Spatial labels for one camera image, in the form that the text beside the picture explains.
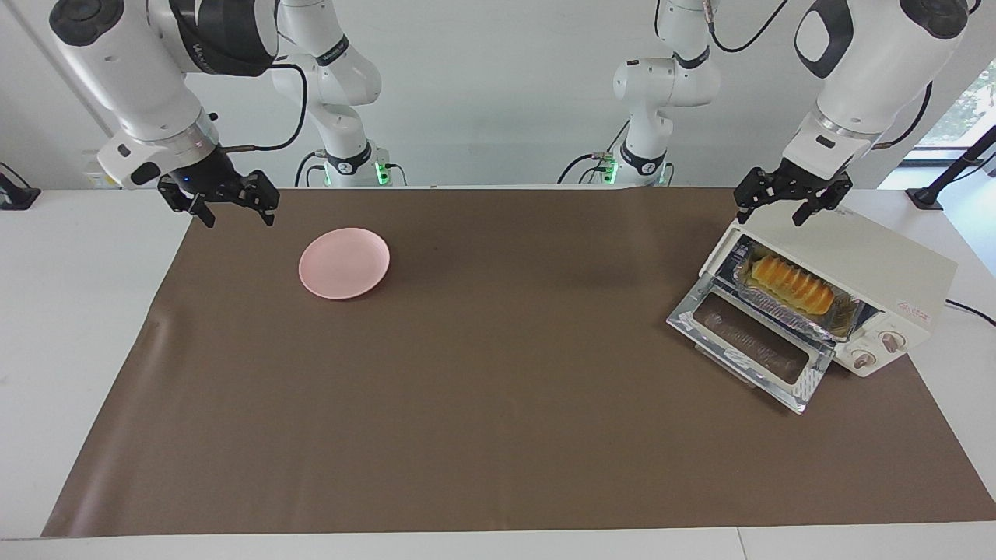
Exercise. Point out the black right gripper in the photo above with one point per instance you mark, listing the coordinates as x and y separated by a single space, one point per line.
210 177

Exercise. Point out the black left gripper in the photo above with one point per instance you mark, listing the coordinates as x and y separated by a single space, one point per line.
797 185

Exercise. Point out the golden ridged bread loaf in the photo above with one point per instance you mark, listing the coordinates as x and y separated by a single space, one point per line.
790 284

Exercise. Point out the aluminium foil tray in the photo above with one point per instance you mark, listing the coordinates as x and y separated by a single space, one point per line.
778 315

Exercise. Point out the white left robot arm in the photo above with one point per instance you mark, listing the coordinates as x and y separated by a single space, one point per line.
871 70

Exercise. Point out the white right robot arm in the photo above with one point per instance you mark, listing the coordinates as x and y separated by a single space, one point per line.
132 70

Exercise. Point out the cream white toaster oven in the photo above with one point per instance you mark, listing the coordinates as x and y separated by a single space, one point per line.
879 264

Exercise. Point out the glass oven door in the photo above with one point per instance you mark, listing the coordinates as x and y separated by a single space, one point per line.
751 342

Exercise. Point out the beige oven knob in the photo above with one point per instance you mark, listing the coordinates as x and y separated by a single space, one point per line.
892 340
862 358

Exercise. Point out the black clamp stand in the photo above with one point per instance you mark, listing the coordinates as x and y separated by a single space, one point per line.
926 196

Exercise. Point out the pink round plate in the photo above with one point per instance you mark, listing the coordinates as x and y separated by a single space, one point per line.
344 263

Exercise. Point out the window with green foliage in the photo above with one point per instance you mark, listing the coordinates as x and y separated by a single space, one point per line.
965 109

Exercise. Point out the brown table mat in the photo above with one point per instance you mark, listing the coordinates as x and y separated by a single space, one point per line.
498 404

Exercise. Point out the black desk mount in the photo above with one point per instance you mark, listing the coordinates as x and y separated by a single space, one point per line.
15 198

